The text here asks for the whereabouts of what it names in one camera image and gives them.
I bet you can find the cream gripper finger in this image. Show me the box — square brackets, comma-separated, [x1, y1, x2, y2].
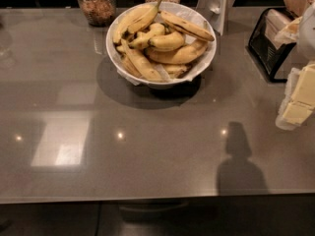
[284, 63, 315, 109]
[276, 101, 313, 131]

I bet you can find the spotted banana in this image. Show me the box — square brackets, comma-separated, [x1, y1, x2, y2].
[160, 10, 215, 41]

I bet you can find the long curved right banana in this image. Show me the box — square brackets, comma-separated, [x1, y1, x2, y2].
[145, 39, 209, 64]

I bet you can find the banana at bowl bottom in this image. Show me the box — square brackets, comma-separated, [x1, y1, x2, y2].
[162, 64, 191, 79]

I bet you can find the short centre banana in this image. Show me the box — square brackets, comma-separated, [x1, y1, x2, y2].
[148, 31, 185, 51]

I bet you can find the white paper bowl liner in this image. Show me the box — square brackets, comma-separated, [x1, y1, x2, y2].
[115, 3, 215, 87]

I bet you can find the long lower left banana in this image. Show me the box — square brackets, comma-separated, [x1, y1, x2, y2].
[121, 39, 162, 83]

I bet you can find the small curved centre banana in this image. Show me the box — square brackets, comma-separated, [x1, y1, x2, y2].
[128, 23, 165, 50]

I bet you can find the banana with long stem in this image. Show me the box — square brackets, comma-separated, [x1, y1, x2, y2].
[126, 0, 162, 34]

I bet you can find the large banana top left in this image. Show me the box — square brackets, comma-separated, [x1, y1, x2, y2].
[112, 4, 151, 45]

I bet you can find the white bowl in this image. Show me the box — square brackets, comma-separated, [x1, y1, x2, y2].
[105, 1, 218, 90]

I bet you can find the white paper stand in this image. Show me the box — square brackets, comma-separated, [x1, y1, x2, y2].
[196, 0, 235, 35]

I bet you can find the glass jar with granola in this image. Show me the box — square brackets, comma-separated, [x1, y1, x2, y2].
[78, 0, 116, 27]

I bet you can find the black wire napkin holder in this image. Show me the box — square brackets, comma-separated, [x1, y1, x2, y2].
[247, 7, 295, 83]

